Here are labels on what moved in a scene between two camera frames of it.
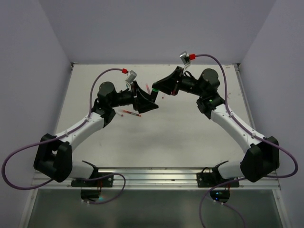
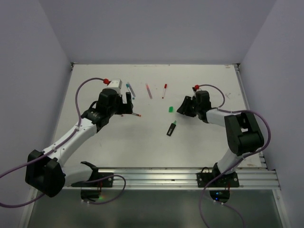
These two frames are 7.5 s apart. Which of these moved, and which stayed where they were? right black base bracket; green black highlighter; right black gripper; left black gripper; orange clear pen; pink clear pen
Moved: green black highlighter; left black gripper; right black gripper
Stayed: pink clear pen; orange clear pen; right black base bracket
